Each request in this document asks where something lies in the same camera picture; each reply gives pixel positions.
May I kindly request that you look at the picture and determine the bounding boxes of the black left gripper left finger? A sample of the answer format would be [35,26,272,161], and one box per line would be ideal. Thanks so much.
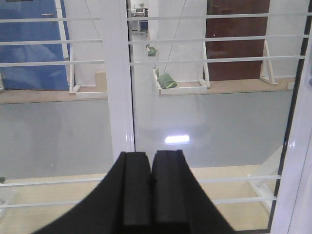
[36,152,152,234]

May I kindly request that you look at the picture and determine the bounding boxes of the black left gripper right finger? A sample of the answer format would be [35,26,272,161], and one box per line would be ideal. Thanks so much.
[152,150,235,234]

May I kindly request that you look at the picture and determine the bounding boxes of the white framed sliding glass door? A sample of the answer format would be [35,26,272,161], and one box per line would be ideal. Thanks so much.
[127,0,312,234]

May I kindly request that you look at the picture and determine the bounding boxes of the blue door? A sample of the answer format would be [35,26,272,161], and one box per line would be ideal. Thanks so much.
[0,0,68,91]

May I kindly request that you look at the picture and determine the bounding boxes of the dark red wooden door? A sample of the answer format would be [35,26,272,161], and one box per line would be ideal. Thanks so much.
[205,0,270,81]

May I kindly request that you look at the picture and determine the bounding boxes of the fixed white glass panel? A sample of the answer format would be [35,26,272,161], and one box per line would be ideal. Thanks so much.
[0,0,127,234]

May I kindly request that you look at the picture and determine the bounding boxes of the green cloth bag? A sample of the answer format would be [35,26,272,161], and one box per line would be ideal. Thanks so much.
[157,74,178,89]

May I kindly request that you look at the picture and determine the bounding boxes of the small green object behind glass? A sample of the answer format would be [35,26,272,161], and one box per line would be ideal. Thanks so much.
[146,44,158,57]

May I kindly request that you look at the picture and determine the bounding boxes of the white wooden support frame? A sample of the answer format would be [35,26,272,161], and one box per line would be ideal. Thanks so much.
[153,41,210,96]

